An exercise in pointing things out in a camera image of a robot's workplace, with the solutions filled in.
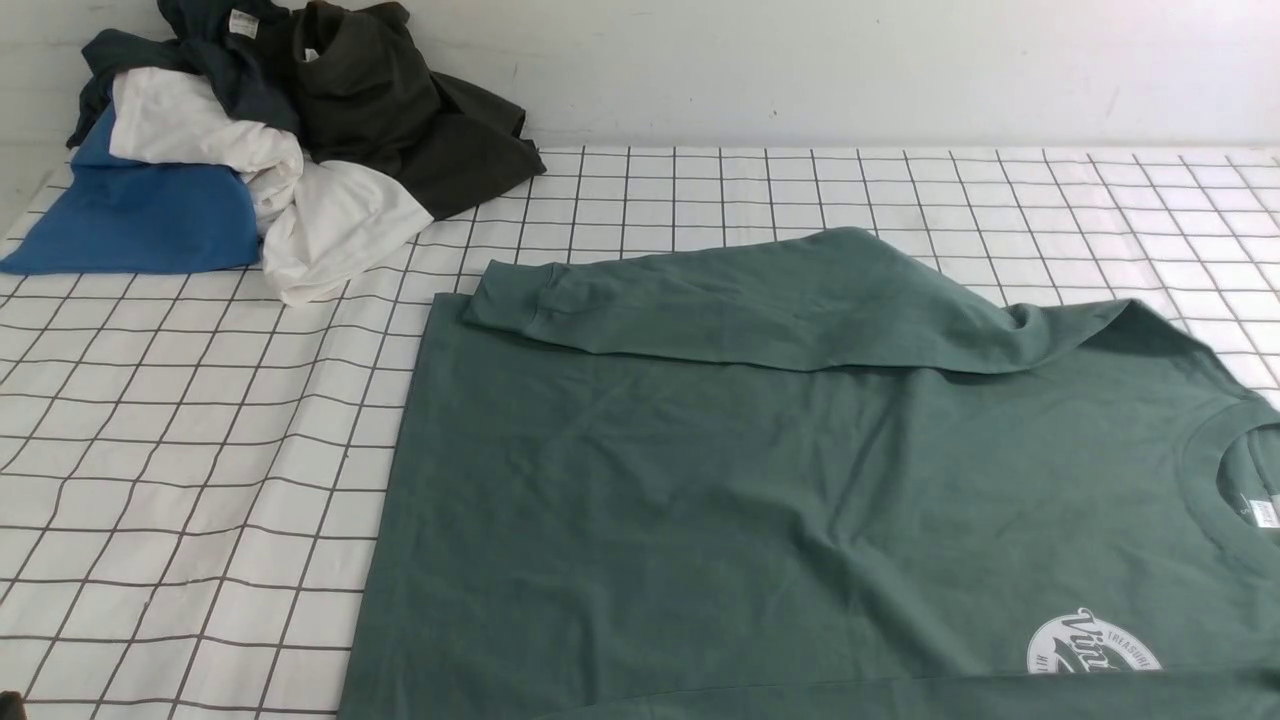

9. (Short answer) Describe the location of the white shirt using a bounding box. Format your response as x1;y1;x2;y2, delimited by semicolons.
109;68;433;306

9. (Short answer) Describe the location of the blue shirt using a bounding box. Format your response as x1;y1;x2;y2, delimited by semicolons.
1;108;260;275

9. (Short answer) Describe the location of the dark olive shirt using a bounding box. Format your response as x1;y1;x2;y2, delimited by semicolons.
285;1;547;219

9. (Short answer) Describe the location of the white grid tablecloth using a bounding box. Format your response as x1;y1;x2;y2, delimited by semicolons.
1;146;1277;719

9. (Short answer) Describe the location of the green long sleeve shirt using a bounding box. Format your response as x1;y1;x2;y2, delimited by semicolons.
337;228;1279;719

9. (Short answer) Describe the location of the dark navy shirt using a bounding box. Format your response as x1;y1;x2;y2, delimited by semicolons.
65;1;302;149

